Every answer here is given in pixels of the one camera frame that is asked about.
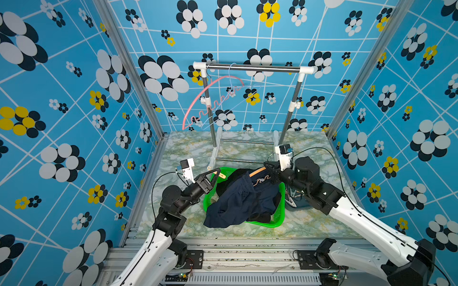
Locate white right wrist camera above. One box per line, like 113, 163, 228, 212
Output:
274, 144, 293, 171

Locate wooden hanger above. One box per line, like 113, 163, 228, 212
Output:
249, 167, 271, 187

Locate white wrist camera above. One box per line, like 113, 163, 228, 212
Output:
180, 158, 195, 183
274, 144, 293, 171

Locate navy blue shorts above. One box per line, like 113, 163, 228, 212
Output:
203, 171, 283, 229

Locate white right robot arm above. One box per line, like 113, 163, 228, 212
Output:
264, 157, 436, 286

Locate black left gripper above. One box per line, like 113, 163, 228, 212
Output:
177, 168, 219, 217

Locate pink plastic hanger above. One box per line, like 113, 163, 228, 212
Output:
181, 66, 246, 131

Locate green plastic basket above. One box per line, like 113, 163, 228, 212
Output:
202, 166, 286, 229

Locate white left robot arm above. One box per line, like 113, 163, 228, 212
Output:
112, 168, 221, 286

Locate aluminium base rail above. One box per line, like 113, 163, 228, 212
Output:
99, 237, 401, 286

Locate white metal clothes rack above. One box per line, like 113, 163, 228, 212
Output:
184, 62, 317, 170

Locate dark teal plastic bin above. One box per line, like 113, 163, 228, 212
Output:
285, 187, 314, 212

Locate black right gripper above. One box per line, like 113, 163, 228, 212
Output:
264, 160, 311, 199

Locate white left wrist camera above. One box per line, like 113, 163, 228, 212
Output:
180, 158, 195, 183

